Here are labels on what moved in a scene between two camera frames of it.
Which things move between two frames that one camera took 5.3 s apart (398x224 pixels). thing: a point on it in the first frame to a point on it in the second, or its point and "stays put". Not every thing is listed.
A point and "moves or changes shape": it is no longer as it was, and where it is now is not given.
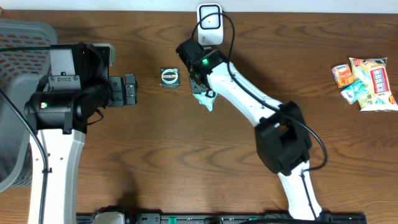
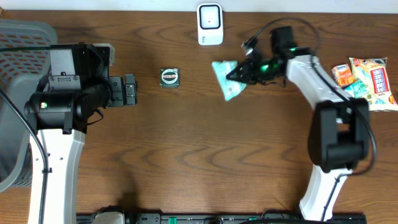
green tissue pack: (208, 101) moves or changes shape
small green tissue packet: (354, 92) stays put
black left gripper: (117, 85) stays put
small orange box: (342, 74) stays put
